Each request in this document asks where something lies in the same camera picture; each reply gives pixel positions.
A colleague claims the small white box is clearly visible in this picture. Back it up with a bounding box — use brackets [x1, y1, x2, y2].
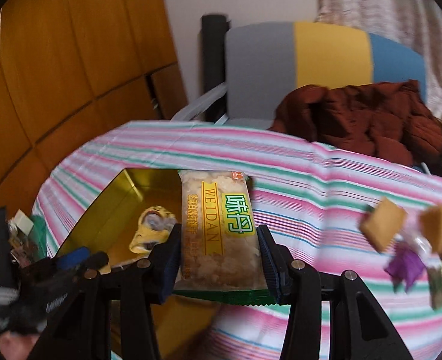
[10, 210, 34, 236]

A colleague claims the grey yellow blue headboard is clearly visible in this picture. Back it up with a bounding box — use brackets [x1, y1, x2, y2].
[225, 22, 427, 129]

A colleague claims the wooden wardrobe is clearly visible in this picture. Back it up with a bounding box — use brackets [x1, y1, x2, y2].
[0, 0, 187, 212]

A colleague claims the gold metal tin box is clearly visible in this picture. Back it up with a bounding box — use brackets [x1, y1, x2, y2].
[54, 167, 256, 360]

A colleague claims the tan sponge block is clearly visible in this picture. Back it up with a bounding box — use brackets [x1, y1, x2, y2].
[420, 205, 442, 254]
[360, 197, 407, 253]

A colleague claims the person left hand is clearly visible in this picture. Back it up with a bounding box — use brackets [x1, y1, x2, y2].
[0, 331, 40, 360]

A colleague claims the purple plastic bag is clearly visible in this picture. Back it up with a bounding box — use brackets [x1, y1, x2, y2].
[384, 242, 426, 293]

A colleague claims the patterned white curtain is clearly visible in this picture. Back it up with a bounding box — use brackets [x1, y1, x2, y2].
[317, 0, 442, 119]

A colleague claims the dark red quilted jacket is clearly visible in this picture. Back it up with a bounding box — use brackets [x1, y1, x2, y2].
[270, 80, 442, 167]

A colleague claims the Weidan rice cracker packet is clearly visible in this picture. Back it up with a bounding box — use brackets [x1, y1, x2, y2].
[175, 170, 274, 306]

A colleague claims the black rolled mat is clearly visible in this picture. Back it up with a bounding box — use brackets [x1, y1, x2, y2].
[201, 14, 231, 122]

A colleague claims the striped pink green bedsheet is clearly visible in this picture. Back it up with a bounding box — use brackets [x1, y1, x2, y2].
[32, 121, 442, 359]

